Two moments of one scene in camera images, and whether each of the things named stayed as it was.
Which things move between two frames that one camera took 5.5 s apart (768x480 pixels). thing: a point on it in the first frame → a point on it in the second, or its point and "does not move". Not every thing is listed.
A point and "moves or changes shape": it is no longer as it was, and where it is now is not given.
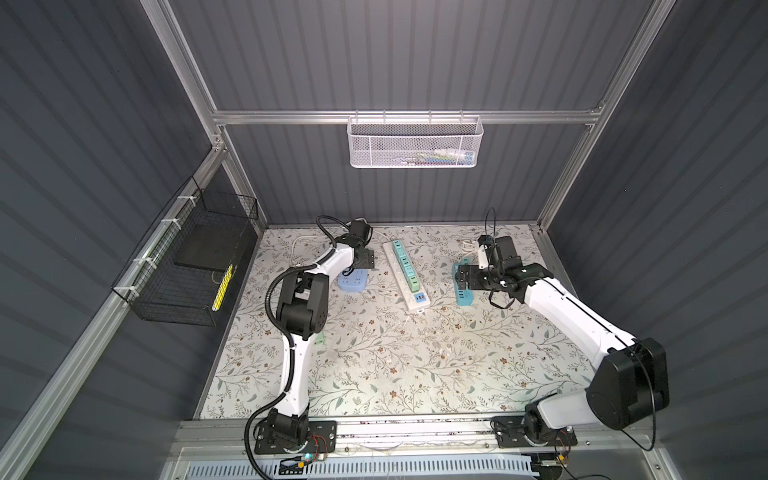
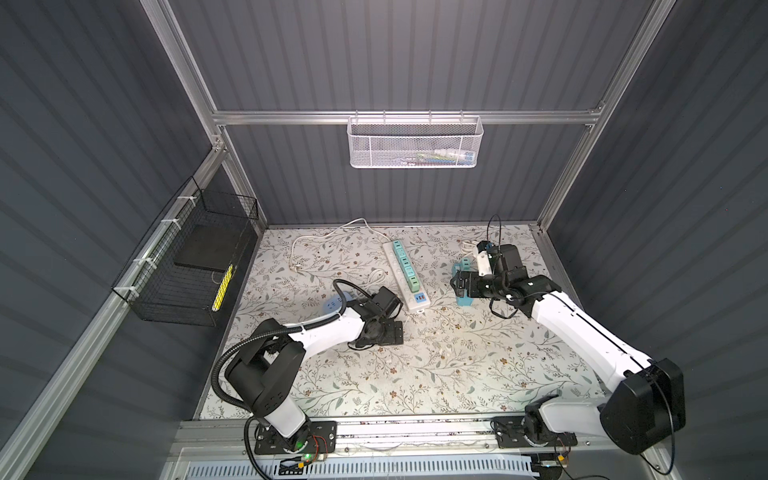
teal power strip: [463, 296] does not move
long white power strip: [412, 300] does not move
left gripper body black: [367, 261] → [387, 335]
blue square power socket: [357, 281] moves or changes shape
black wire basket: [175, 274] does not move
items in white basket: [441, 156] does not move
